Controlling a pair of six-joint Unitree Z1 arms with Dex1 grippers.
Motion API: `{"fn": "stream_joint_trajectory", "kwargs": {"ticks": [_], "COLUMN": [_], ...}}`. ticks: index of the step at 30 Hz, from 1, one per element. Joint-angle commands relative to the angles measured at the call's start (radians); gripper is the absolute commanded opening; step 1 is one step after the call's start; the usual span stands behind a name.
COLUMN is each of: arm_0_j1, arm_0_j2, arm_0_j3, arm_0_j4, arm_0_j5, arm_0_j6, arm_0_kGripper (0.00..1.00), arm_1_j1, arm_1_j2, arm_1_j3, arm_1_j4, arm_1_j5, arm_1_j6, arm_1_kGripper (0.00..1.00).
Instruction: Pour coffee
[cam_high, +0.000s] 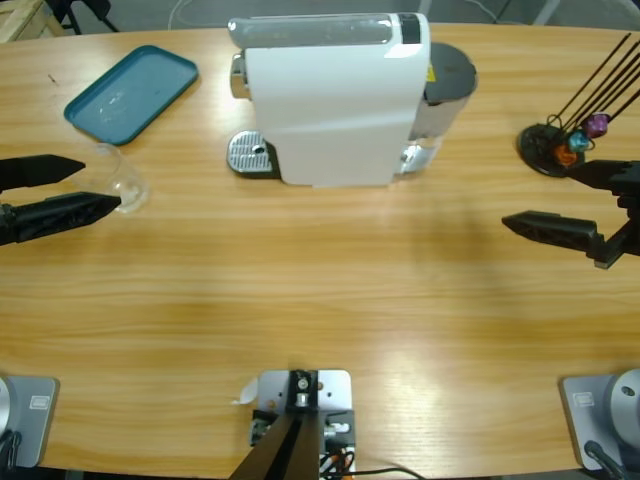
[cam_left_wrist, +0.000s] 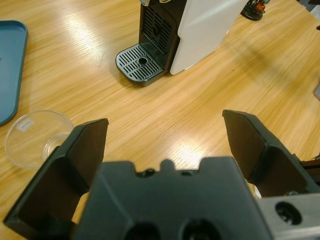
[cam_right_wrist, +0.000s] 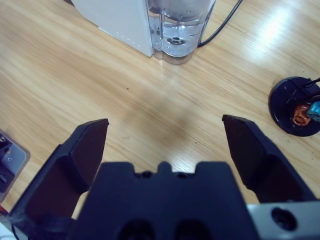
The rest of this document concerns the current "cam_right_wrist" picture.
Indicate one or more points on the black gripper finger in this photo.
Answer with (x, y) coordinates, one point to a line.
(62, 175)
(262, 170)

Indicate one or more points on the orange coffee capsule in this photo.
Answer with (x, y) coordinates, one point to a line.
(300, 116)

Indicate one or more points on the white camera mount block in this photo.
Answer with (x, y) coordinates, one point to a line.
(21, 156)

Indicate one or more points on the white capsule coffee machine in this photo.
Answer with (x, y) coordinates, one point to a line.
(120, 22)

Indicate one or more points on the blue coffee capsule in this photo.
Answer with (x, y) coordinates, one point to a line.
(315, 110)

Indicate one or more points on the black capsule holder with rods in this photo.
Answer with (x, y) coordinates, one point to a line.
(285, 100)

